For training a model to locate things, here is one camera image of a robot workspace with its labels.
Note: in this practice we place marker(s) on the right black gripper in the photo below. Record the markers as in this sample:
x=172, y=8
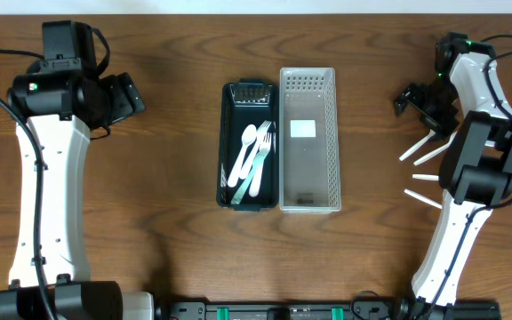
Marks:
x=442, y=124

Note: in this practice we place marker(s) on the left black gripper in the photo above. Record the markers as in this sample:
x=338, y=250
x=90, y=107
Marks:
x=128, y=95

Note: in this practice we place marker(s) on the white plastic spoon top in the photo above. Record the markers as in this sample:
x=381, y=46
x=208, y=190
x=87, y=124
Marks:
x=417, y=145

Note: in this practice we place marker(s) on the white plastic spoon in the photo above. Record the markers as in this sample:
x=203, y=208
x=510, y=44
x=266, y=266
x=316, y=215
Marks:
x=422, y=198
x=417, y=145
x=430, y=177
x=436, y=151

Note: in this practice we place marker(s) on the cream plastic spoon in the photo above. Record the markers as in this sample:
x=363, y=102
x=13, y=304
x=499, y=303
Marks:
x=248, y=137

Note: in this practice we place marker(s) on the white plastic fork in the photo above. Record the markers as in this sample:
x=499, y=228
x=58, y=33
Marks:
x=261, y=132
x=255, y=184

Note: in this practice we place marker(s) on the pale green plastic fork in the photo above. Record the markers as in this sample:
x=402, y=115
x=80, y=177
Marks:
x=247, y=182

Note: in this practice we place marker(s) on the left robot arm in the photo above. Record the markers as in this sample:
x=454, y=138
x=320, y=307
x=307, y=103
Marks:
x=56, y=105

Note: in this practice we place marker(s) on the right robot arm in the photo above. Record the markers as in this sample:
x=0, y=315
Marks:
x=466, y=107

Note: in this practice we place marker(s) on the white plastic spoon bottom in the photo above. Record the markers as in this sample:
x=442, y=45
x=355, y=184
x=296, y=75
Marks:
x=422, y=198

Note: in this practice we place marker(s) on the white label in basket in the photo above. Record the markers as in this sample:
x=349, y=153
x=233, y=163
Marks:
x=302, y=128

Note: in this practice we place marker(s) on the clear perforated plastic basket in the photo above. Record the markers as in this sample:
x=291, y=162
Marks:
x=309, y=174

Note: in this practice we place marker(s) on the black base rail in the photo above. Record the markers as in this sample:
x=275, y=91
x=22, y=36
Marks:
x=359, y=309

